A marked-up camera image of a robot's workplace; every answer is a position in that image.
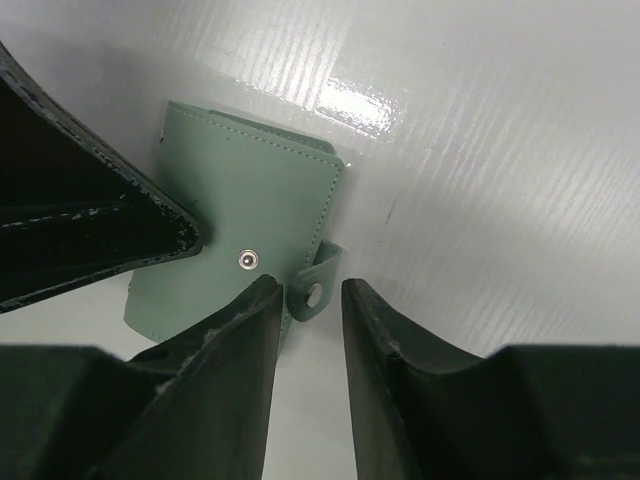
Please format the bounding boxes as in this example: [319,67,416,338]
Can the green card holder wallet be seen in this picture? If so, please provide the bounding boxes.
[124,101,344,342]

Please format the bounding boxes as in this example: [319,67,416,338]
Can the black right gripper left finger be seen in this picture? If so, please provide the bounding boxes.
[1,275,283,479]

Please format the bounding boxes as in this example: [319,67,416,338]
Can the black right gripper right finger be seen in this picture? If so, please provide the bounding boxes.
[341,279,639,479]

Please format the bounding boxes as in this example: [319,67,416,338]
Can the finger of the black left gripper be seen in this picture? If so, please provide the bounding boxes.
[1,47,201,235]
[1,82,202,312]

